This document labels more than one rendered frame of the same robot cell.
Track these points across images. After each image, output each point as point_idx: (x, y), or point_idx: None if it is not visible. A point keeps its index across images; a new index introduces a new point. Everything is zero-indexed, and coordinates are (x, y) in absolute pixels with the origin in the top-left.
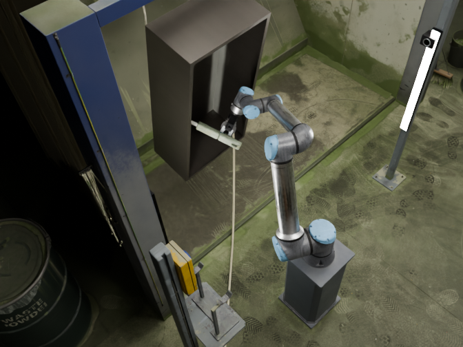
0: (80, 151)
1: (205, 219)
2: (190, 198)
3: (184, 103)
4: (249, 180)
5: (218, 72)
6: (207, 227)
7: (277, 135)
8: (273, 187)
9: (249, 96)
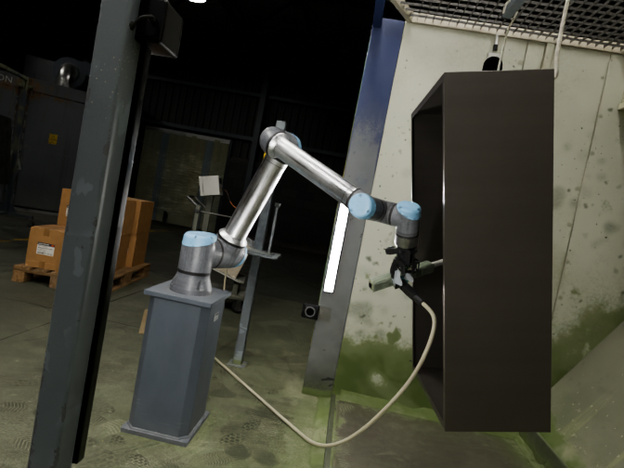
0: None
1: (372, 449)
2: (424, 467)
3: (419, 188)
4: None
5: (546, 303)
6: (358, 443)
7: (292, 134)
8: None
9: (396, 204)
